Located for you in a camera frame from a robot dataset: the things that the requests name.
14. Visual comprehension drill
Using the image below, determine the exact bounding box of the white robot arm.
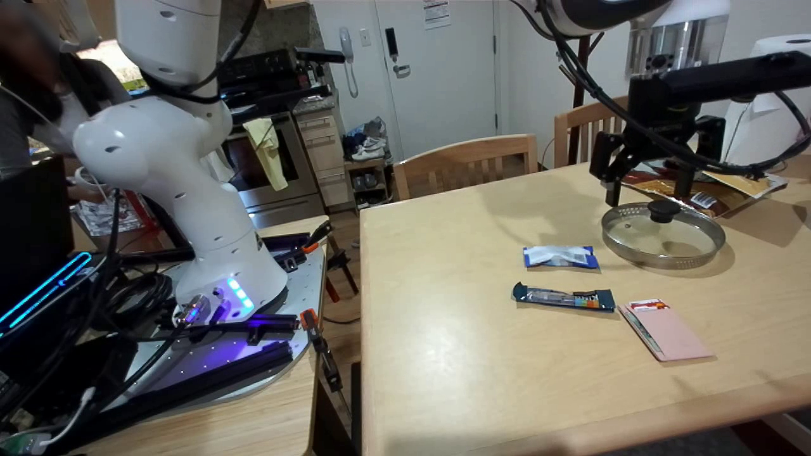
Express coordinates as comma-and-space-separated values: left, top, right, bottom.
72, 0, 811, 322

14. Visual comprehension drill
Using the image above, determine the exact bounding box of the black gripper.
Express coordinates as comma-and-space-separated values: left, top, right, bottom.
591, 77, 725, 208

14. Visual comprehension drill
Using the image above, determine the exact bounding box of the black coat rack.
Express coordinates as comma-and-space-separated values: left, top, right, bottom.
572, 36, 591, 105

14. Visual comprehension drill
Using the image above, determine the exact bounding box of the wooden chair far right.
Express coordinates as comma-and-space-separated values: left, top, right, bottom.
551, 101, 625, 166

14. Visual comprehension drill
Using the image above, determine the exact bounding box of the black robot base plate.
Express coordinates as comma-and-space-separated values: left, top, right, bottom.
46, 313, 307, 456

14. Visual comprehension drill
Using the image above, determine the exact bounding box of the person at left edge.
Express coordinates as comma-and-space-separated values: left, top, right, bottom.
0, 0, 127, 203

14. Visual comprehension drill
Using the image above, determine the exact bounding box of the black kitchen stove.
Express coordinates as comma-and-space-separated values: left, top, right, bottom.
221, 48, 351, 227

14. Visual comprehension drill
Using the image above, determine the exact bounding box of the wooden chair near left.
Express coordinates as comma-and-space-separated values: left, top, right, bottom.
392, 134, 537, 200

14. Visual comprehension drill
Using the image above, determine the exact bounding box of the pink card wallet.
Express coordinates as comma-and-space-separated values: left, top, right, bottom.
621, 298, 711, 361

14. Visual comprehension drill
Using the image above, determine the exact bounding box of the dark KIND snack bar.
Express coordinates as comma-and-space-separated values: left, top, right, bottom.
511, 280, 616, 310

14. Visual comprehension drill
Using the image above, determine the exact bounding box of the blue white snack wrapper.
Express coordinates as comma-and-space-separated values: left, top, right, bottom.
521, 246, 597, 271

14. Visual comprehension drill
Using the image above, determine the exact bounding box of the white paper towel roll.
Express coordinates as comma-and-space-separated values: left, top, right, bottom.
721, 33, 811, 165

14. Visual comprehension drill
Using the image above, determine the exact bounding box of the yellow hanging towel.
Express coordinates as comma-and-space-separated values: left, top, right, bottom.
243, 117, 289, 190

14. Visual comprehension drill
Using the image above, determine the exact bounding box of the wooden chair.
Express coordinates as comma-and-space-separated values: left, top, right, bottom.
551, 101, 625, 166
392, 134, 537, 200

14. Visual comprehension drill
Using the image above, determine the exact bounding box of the glass pot lid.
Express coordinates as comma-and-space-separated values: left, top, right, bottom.
601, 200, 725, 269

